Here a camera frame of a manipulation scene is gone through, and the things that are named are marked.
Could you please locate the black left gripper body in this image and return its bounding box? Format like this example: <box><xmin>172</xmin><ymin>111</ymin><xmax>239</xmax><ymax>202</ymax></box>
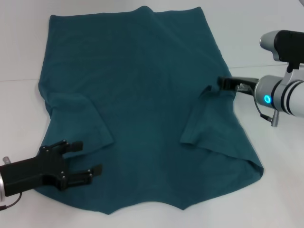
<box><xmin>0</xmin><ymin>140</ymin><xmax>70</xmax><ymax>198</ymax></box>

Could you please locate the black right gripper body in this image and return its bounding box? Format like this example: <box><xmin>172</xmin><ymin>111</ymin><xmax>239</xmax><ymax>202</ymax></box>
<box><xmin>234</xmin><ymin>76</ymin><xmax>259</xmax><ymax>96</ymax></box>

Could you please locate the teal blue shirt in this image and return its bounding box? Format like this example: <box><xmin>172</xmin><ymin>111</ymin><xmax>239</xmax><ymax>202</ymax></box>
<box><xmin>35</xmin><ymin>6</ymin><xmax>265</xmax><ymax>211</ymax></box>

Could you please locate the thin left gripper cable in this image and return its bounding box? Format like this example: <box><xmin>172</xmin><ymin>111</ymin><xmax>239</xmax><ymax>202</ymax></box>
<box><xmin>0</xmin><ymin>192</ymin><xmax>23</xmax><ymax>209</ymax></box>

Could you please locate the silver right camera bracket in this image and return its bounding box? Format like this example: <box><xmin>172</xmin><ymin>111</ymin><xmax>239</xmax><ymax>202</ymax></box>
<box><xmin>282</xmin><ymin>60</ymin><xmax>304</xmax><ymax>84</ymax></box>

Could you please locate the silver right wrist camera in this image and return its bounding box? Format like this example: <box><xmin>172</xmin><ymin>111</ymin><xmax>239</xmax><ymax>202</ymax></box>
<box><xmin>260</xmin><ymin>29</ymin><xmax>304</xmax><ymax>66</ymax></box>

